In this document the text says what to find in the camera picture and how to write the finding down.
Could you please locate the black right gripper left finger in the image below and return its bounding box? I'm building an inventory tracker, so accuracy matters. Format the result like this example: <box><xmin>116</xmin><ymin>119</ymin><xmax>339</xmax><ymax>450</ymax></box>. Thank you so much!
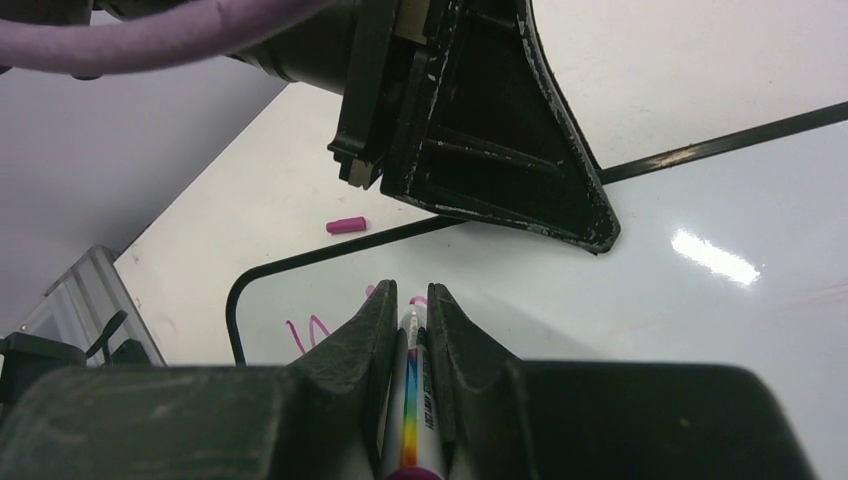
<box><xmin>1</xmin><ymin>280</ymin><xmax>398</xmax><ymax>479</ymax></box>

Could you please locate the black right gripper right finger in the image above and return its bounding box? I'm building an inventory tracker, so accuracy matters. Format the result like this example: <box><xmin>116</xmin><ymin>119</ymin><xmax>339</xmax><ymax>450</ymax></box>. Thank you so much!
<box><xmin>427</xmin><ymin>284</ymin><xmax>814</xmax><ymax>479</ymax></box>

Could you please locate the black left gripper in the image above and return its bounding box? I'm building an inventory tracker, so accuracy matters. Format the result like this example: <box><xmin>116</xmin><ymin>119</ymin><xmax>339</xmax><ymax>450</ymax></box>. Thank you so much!
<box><xmin>231</xmin><ymin>1</ymin><xmax>621</xmax><ymax>254</ymax></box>

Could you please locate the magenta whiteboard marker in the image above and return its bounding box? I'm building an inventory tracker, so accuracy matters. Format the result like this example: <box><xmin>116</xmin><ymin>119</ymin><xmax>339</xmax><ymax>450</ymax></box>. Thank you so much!
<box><xmin>379</xmin><ymin>296</ymin><xmax>449</xmax><ymax>479</ymax></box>

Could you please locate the magenta marker cap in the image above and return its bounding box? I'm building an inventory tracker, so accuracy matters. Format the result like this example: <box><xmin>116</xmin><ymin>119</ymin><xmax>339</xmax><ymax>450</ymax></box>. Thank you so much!
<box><xmin>325</xmin><ymin>216</ymin><xmax>368</xmax><ymax>235</ymax></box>

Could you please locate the black framed whiteboard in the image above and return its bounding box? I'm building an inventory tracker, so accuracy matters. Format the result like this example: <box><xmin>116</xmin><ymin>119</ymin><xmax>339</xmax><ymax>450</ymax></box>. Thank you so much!
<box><xmin>225</xmin><ymin>104</ymin><xmax>847</xmax><ymax>479</ymax></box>

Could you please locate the aluminium frame rail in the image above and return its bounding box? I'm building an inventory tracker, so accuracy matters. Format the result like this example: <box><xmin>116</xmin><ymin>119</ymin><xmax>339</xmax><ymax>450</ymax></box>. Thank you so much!
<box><xmin>15</xmin><ymin>245</ymin><xmax>165</xmax><ymax>366</ymax></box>

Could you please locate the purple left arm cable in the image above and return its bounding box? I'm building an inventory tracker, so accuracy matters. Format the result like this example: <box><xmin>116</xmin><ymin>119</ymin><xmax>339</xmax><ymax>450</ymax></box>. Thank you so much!
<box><xmin>0</xmin><ymin>0</ymin><xmax>346</xmax><ymax>82</ymax></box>

